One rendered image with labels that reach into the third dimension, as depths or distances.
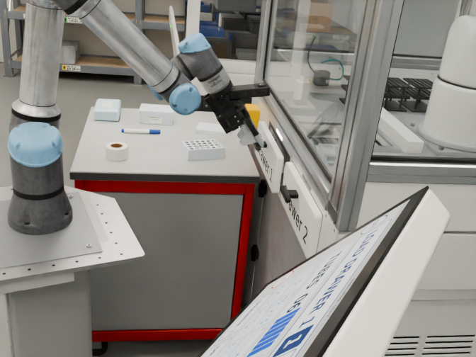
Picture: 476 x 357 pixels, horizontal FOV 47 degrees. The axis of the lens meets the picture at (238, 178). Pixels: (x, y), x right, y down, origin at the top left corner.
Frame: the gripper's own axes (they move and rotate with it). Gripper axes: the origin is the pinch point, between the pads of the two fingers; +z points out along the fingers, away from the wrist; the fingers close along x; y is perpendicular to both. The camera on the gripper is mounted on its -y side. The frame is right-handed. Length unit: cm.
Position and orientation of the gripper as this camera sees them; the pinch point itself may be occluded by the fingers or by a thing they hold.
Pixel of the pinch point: (261, 140)
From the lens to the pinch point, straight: 157.4
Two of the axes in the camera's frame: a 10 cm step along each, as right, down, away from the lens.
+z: 5.0, 7.5, 4.3
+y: -8.5, 5.1, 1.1
